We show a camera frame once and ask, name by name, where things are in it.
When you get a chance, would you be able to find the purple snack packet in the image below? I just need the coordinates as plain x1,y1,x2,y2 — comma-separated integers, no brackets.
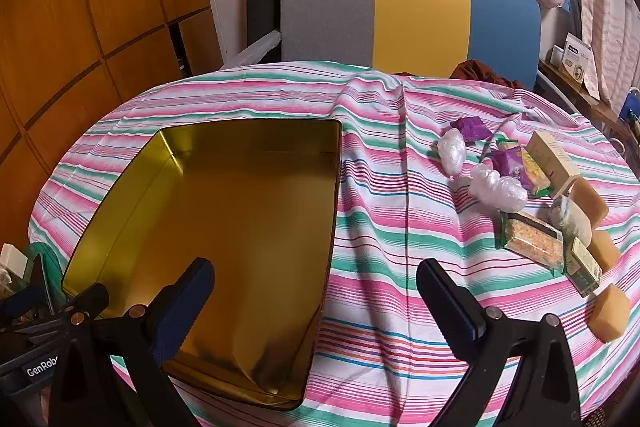
491,149,526,180
450,117,493,142

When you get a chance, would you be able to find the white wrapped bar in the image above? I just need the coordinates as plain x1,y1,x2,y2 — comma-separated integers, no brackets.
225,32,283,68

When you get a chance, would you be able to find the striped pink green tablecloth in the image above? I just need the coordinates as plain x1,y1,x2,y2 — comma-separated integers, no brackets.
27,59,640,427

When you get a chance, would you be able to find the wooden wardrobe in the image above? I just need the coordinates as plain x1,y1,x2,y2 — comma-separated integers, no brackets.
0,0,223,218

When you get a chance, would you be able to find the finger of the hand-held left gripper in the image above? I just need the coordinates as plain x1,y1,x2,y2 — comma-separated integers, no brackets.
0,286,51,324
64,283,110,321

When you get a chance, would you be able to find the white plastic bundle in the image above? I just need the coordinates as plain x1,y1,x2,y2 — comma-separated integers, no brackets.
492,176,529,212
439,127,468,180
468,163,501,202

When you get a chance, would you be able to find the tan sponge block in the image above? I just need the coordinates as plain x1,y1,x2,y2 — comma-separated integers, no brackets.
590,283,632,344
567,179,611,228
587,229,621,270

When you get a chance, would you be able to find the cream cardboard box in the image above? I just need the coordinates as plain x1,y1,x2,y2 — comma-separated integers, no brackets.
527,130,583,200

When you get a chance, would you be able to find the beige sock with blue cuff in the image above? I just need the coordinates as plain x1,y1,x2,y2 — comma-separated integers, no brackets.
550,194,581,240

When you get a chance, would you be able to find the clear cereal bar packet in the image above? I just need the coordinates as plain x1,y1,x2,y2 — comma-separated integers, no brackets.
497,209,566,269

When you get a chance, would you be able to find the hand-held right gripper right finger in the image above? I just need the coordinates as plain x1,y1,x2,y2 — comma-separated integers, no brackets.
416,258,585,427

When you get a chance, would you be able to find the rectangular metal tin box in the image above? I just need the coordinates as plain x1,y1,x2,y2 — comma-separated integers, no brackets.
60,118,343,410

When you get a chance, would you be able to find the white box with blue label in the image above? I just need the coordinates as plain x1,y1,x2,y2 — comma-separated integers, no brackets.
560,32,593,82

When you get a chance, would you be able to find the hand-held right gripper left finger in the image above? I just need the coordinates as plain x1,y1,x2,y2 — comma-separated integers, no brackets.
47,258,216,427

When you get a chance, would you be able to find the maroon cloth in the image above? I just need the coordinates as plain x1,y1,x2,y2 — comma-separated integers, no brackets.
450,61,523,88

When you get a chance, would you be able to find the green yellow snack packet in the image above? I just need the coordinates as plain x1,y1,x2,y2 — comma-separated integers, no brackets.
495,138,553,198

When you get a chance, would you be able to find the white block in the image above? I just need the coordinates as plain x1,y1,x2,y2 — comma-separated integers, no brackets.
0,243,28,280

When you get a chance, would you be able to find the small green box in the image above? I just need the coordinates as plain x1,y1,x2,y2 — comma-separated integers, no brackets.
565,237,603,298

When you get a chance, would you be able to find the grey yellow blue chair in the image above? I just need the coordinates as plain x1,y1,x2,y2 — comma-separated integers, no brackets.
280,0,543,90

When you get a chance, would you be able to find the wooden shelf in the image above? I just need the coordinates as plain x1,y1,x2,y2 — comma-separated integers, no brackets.
537,57,640,148

